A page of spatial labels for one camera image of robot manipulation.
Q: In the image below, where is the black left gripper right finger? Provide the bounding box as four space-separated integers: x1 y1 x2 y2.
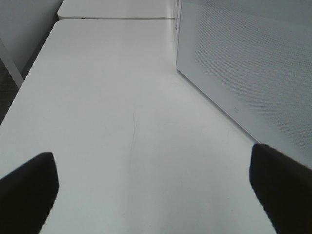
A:
249 143 312 234

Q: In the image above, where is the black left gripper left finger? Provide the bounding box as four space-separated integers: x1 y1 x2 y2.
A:
0 152 59 234

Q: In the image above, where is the white microwave door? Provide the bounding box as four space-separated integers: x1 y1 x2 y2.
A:
176 0 312 167

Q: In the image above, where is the white neighbouring table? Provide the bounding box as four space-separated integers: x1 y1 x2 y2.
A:
58 0 179 20

